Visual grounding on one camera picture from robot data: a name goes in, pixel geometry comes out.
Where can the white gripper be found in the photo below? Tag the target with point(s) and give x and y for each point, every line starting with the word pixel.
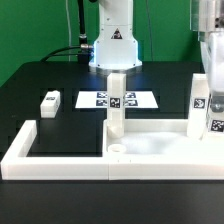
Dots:
pixel 212 54

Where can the white desk top tray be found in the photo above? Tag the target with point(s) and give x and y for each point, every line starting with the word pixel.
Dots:
pixel 161 141

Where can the fiducial marker plate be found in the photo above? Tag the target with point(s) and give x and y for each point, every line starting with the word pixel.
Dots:
pixel 98 99

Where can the white U-shaped fence frame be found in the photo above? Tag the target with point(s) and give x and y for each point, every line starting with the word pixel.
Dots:
pixel 18 165

